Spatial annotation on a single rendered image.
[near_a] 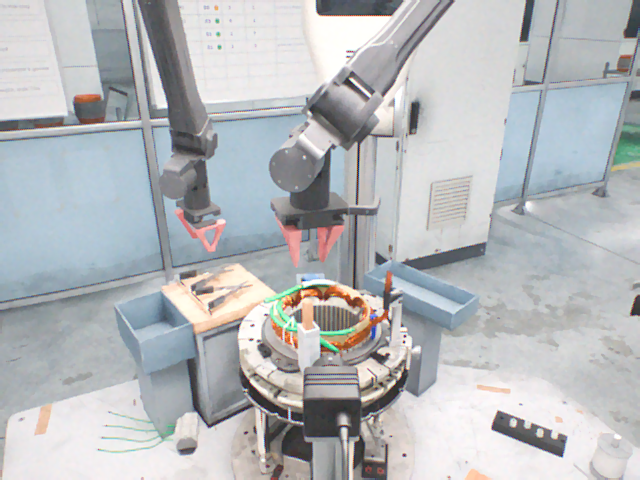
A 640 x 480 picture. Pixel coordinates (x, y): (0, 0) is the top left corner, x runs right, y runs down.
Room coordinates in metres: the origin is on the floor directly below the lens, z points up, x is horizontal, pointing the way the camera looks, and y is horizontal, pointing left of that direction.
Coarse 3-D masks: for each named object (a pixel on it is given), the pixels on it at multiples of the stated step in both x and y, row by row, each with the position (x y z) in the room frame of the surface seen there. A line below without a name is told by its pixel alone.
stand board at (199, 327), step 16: (224, 272) 1.08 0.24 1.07; (240, 272) 1.08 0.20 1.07; (176, 288) 1.01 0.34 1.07; (256, 288) 1.01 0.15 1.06; (176, 304) 0.94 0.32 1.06; (192, 304) 0.94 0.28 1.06; (224, 304) 0.94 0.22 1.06; (240, 304) 0.94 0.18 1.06; (256, 304) 0.94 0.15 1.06; (192, 320) 0.88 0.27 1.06; (208, 320) 0.88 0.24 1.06; (224, 320) 0.90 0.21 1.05
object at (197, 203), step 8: (200, 184) 1.02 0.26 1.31; (192, 192) 1.01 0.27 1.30; (200, 192) 1.01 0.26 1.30; (208, 192) 1.03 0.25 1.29; (184, 200) 1.02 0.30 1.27; (192, 200) 1.01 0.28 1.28; (200, 200) 1.01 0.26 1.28; (208, 200) 1.03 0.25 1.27; (184, 208) 1.02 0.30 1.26; (192, 208) 1.01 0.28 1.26; (200, 208) 1.01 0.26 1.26; (208, 208) 1.02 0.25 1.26; (216, 208) 1.02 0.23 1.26; (192, 216) 0.98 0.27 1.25; (200, 216) 0.99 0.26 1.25
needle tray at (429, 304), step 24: (384, 264) 1.13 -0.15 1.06; (408, 288) 1.07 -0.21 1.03; (432, 288) 1.06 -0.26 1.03; (456, 288) 1.01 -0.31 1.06; (408, 312) 1.00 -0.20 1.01; (432, 312) 0.94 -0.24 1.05; (456, 312) 0.91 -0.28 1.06; (432, 336) 0.99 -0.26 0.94; (432, 360) 1.00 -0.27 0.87; (408, 384) 0.98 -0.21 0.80; (432, 384) 1.01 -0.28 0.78
